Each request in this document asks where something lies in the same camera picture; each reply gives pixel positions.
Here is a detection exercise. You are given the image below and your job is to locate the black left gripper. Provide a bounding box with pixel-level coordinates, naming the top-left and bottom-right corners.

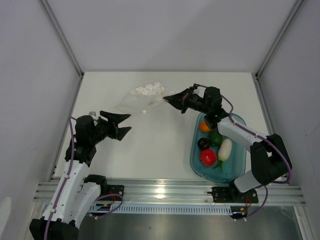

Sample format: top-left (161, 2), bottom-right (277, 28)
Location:
top-left (90, 110), bottom-right (132, 145)

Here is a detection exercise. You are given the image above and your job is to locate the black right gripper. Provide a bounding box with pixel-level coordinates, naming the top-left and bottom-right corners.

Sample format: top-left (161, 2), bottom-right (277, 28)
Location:
top-left (163, 87), bottom-right (211, 115)

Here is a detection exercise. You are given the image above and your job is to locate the clear zip top bag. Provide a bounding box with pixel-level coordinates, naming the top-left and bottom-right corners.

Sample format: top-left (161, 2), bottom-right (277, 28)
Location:
top-left (115, 81), bottom-right (175, 114)

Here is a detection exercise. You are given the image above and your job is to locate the orange fruit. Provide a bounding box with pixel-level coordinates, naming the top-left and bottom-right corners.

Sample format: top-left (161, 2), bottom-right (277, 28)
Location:
top-left (198, 121), bottom-right (212, 133)

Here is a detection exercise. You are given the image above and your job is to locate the dark purple plum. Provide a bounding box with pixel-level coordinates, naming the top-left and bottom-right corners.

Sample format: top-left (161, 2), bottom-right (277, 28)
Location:
top-left (197, 137), bottom-right (211, 151)

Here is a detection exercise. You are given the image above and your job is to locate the green lime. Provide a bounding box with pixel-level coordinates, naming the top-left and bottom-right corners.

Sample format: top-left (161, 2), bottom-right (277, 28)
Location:
top-left (208, 131), bottom-right (223, 147)

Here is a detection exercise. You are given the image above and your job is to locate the red tomato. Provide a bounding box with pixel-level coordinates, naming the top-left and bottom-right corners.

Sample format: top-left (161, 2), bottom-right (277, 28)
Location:
top-left (199, 148), bottom-right (217, 167)

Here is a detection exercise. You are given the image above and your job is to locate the white eggplant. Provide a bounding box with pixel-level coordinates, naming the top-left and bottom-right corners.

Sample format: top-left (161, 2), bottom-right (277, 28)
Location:
top-left (214, 138), bottom-right (233, 172)

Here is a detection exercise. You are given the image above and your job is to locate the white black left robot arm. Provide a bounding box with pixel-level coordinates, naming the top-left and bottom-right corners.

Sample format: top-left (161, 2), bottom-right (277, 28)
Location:
top-left (29, 110), bottom-right (131, 240)

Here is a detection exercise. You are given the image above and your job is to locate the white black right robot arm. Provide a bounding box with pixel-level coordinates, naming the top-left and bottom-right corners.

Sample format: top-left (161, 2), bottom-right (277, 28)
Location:
top-left (163, 83), bottom-right (292, 202)

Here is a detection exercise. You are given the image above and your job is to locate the teal plastic tray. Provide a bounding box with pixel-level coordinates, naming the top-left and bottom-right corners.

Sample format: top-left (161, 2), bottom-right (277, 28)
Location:
top-left (189, 113), bottom-right (247, 183)

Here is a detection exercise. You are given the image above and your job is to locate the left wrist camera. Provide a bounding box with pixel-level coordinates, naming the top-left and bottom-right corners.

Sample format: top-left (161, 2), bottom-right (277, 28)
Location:
top-left (88, 111), bottom-right (97, 118)

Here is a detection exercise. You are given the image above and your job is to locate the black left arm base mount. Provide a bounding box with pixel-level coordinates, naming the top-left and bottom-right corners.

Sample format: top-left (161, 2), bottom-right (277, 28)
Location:
top-left (82, 174), bottom-right (125, 202)

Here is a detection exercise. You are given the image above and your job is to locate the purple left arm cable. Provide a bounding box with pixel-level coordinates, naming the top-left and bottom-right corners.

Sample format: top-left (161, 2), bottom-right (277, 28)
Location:
top-left (43, 116), bottom-right (125, 240)

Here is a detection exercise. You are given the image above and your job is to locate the white slotted cable duct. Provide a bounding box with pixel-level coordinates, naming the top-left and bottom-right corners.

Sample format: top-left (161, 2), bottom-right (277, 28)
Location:
top-left (89, 202), bottom-right (234, 216)

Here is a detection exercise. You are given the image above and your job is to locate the right aluminium corner post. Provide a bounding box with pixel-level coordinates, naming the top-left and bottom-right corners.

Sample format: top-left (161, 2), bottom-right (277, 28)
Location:
top-left (255, 0), bottom-right (306, 81)

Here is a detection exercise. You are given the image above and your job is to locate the aluminium corner post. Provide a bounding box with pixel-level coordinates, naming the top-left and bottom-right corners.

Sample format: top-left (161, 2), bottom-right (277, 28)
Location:
top-left (38, 0), bottom-right (84, 79)
top-left (255, 0), bottom-right (306, 81)

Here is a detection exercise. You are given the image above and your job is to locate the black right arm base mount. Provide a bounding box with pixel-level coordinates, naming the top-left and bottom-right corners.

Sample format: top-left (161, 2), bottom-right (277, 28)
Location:
top-left (206, 186), bottom-right (259, 204)

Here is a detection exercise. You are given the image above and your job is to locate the left aluminium corner post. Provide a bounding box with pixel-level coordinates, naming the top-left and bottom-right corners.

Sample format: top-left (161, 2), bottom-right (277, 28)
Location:
top-left (38, 0), bottom-right (84, 79)

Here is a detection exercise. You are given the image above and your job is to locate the aluminium front rail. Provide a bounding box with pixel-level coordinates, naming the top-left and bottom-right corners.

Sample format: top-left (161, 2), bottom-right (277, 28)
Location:
top-left (33, 177), bottom-right (307, 207)

